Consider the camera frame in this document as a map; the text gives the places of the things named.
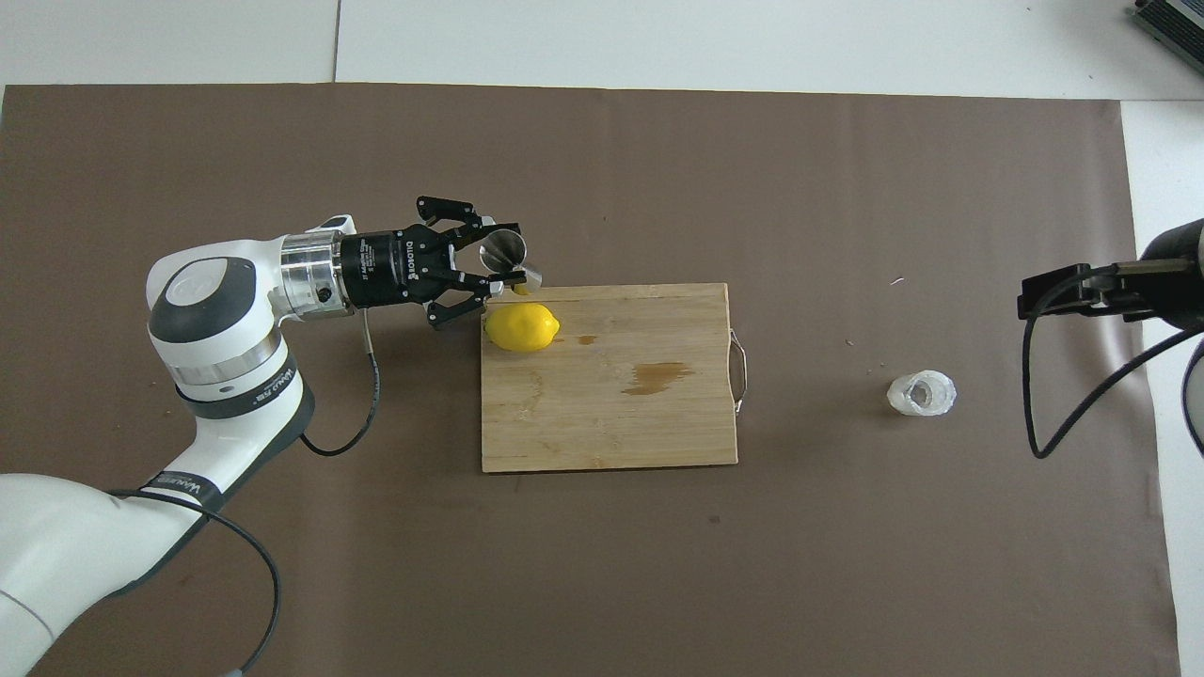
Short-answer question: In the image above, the grey metal device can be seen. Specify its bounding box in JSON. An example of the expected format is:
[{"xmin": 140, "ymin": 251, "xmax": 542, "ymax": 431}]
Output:
[{"xmin": 1132, "ymin": 0, "xmax": 1204, "ymax": 78}]

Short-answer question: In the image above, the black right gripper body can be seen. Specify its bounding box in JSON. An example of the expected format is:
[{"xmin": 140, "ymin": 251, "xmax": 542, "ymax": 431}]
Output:
[{"xmin": 1136, "ymin": 218, "xmax": 1204, "ymax": 330}]

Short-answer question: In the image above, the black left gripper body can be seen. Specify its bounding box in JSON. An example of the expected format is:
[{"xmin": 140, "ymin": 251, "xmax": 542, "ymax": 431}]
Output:
[{"xmin": 339, "ymin": 224, "xmax": 464, "ymax": 308}]

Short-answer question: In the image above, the brown paper table mat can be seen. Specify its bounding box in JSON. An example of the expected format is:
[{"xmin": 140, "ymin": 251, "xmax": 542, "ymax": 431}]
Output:
[{"xmin": 0, "ymin": 83, "xmax": 1181, "ymax": 677}]

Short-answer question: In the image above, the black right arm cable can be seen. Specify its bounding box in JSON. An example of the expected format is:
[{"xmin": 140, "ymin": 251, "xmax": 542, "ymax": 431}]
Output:
[{"xmin": 1023, "ymin": 259, "xmax": 1204, "ymax": 460}]

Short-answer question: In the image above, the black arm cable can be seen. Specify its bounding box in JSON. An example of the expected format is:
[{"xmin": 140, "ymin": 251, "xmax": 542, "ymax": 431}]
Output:
[
  {"xmin": 108, "ymin": 310, "xmax": 382, "ymax": 677},
  {"xmin": 1023, "ymin": 259, "xmax": 1204, "ymax": 460}
]

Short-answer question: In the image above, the steel jigger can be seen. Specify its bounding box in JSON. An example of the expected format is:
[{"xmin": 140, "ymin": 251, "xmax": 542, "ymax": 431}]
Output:
[{"xmin": 480, "ymin": 226, "xmax": 544, "ymax": 295}]

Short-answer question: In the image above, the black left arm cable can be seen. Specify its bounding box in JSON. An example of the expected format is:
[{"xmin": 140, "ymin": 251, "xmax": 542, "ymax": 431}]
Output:
[{"xmin": 108, "ymin": 310, "xmax": 382, "ymax": 677}]

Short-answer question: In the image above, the clear plastic cup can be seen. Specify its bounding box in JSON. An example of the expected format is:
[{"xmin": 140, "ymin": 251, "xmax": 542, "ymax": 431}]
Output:
[{"xmin": 886, "ymin": 370, "xmax": 958, "ymax": 417}]

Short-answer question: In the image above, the yellow lemon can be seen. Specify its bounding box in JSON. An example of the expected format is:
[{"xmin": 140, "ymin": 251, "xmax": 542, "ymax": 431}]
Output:
[{"xmin": 483, "ymin": 303, "xmax": 562, "ymax": 354}]

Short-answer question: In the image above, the wooden cutting board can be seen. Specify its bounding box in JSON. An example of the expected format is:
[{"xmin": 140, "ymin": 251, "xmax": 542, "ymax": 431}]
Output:
[{"xmin": 480, "ymin": 283, "xmax": 750, "ymax": 474}]

